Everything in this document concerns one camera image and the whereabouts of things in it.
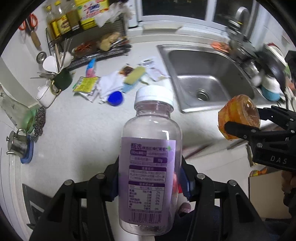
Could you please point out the clear bottle purple label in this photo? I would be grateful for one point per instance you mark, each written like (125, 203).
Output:
(149, 164)

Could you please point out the pink slipper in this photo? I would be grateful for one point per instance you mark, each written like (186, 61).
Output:
(184, 209)

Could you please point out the oil bottle yellow label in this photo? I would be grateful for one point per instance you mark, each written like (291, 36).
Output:
(61, 19)

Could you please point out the white lidded jar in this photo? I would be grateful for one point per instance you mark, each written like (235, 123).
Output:
(44, 96)

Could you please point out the orange handled scissors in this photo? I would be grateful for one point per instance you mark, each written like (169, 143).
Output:
(29, 25)

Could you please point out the black frying pan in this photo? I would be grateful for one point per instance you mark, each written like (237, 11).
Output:
(272, 65)

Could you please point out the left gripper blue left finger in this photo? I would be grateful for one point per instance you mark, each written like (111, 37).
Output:
(113, 178)

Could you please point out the yellow green snack packet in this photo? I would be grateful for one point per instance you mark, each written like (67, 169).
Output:
(86, 86)

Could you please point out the dark green mug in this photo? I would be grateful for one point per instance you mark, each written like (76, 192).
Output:
(61, 82)

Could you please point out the blue bottle cap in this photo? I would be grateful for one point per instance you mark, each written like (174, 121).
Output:
(115, 99)

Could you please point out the yellow scrub brush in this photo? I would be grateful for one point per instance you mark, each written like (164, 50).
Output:
(132, 79)

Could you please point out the white rice spoon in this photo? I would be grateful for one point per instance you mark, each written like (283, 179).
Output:
(49, 64)

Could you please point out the pink blue plastic wrapper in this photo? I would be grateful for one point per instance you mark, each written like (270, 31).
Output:
(90, 70)

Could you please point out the yellow detergent jug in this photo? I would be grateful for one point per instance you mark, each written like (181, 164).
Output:
(88, 9)

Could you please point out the black wire rack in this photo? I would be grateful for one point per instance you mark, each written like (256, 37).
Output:
(84, 44)

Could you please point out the white blue bowl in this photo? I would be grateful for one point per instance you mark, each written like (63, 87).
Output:
(270, 88)

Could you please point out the orange jelly cup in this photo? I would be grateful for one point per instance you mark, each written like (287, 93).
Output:
(240, 109)

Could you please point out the white printed sachet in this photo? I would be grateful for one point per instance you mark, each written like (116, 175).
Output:
(151, 66)

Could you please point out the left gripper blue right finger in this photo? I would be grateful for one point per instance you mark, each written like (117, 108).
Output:
(185, 179)

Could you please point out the chrome faucet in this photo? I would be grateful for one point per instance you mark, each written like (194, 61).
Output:
(236, 30)

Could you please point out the ginger root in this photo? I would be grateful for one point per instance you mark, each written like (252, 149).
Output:
(107, 40)

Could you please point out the glass carafe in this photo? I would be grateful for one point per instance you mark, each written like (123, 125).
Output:
(20, 115)

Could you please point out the orange dish cloth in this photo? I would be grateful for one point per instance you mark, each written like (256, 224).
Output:
(221, 46)

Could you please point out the small steel teapot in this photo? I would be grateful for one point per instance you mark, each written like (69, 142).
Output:
(17, 143)

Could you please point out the steel wool scrubber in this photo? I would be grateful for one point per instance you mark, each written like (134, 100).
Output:
(40, 120)

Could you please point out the stainless steel sink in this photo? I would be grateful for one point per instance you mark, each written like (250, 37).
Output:
(204, 78)

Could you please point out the brown sauce packet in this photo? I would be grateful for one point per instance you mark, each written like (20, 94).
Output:
(126, 70)

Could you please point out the dark sauce bottle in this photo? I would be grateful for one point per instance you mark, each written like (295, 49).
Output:
(72, 15)

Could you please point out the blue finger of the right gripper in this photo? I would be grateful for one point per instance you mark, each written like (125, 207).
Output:
(245, 132)
(272, 113)

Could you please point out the white paper towel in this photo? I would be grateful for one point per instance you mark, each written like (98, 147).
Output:
(109, 84)

